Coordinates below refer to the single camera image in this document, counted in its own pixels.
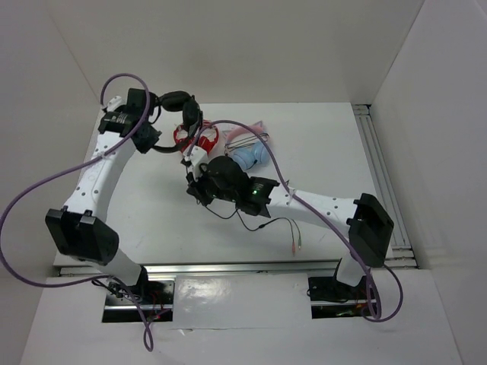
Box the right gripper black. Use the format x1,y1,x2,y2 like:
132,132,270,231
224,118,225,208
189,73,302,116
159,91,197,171
187,162,238,205

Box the black headset with cable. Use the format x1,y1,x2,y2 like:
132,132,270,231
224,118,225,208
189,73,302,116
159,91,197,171
151,90,304,255

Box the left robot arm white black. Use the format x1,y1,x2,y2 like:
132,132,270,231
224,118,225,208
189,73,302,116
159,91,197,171
45,88,159,303

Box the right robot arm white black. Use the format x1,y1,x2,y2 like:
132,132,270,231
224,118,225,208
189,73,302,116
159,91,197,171
182,156,394,298

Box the red headphones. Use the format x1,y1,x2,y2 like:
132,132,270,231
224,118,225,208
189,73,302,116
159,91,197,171
173,119,219,154

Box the blue pink cat-ear headphones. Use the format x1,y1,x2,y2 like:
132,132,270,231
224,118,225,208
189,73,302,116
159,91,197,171
222,127,270,170

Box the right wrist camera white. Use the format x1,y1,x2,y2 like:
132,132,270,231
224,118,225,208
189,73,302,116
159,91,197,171
181,146,209,181

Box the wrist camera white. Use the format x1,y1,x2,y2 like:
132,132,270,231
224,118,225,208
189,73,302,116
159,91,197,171
102,96,124,112
181,146,209,181

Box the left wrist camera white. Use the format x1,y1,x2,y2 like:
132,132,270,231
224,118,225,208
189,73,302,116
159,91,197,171
102,96,124,112

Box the aluminium rail front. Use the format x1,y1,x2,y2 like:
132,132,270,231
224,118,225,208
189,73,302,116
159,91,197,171
56,256,419,305

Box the aluminium rail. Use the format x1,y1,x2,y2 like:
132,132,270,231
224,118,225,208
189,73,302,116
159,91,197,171
352,104,418,268
56,256,419,305

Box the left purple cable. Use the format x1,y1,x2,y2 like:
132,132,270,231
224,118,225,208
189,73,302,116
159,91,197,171
0,72,172,353

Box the aluminium rail right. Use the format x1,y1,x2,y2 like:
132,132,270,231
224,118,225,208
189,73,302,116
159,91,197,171
352,104,418,268

